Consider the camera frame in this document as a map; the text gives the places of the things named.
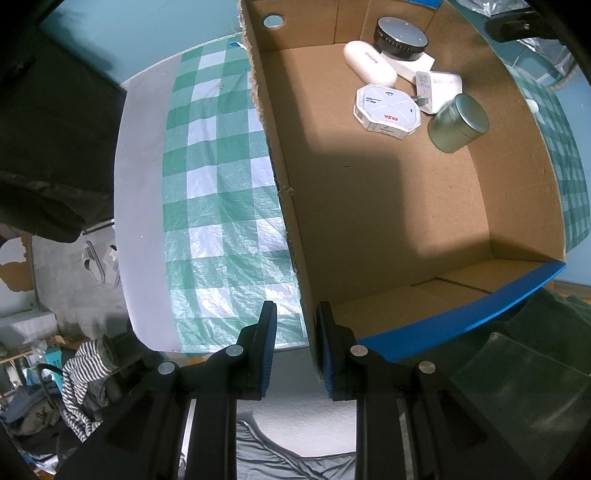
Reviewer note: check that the white oval case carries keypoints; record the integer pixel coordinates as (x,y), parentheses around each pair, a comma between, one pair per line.
(369,62)

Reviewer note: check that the white charger block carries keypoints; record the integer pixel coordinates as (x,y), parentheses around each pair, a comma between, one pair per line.
(443,90)

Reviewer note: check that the green cloth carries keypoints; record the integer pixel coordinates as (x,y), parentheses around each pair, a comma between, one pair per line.
(521,369)

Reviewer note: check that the light grey cloth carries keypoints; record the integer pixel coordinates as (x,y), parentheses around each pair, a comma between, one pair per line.
(277,457)

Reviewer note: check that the grey slipper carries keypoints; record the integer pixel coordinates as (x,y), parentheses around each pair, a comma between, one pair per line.
(98,265)

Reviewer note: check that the white octagonal box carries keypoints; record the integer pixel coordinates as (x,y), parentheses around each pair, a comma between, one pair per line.
(385,110)

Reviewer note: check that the teal round metal tin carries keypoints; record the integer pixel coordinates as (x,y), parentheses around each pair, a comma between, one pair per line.
(455,127)

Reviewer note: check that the black round speaker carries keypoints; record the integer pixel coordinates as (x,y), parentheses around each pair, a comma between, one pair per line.
(399,34)

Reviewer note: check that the small teal box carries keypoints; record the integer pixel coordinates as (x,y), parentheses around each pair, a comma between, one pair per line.
(54,359)

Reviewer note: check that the striped clothing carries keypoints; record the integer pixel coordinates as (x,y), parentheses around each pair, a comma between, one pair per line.
(87,374)

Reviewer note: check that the silver foil bag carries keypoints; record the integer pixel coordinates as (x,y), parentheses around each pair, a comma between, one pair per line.
(540,60)

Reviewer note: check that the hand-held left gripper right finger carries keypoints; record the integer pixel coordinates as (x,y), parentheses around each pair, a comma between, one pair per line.
(325,360)

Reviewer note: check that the green checked tablecloth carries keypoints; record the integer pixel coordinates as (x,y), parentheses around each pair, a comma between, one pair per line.
(217,207)

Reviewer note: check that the white flat box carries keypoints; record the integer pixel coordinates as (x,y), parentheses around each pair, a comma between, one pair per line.
(415,67)

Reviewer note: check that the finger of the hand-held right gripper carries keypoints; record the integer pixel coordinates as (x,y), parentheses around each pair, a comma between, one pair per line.
(517,27)

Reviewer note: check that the small white round object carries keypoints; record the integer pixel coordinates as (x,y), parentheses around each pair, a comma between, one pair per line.
(533,106)

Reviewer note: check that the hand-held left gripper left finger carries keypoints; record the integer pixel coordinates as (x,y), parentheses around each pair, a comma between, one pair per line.
(268,355)

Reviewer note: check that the cardboard box with blue flaps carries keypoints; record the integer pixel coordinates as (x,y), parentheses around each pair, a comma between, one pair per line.
(392,207)

